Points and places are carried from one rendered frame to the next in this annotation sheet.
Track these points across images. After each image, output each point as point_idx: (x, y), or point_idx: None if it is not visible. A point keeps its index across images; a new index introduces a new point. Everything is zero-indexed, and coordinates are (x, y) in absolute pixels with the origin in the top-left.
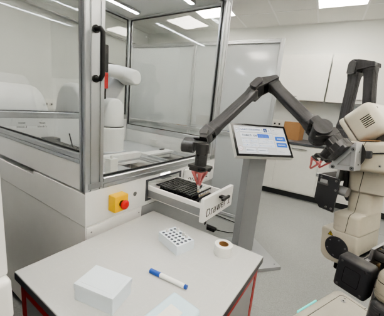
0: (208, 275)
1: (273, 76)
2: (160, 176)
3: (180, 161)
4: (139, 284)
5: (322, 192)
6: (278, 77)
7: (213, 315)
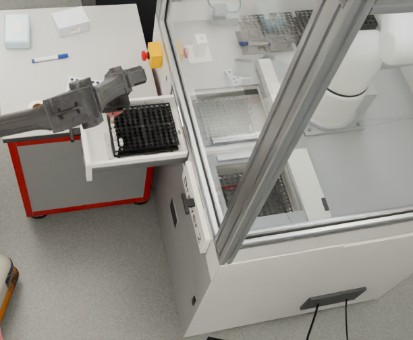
0: (29, 83)
1: (54, 96)
2: (177, 108)
3: (189, 138)
4: (62, 44)
5: None
6: (42, 101)
7: (2, 58)
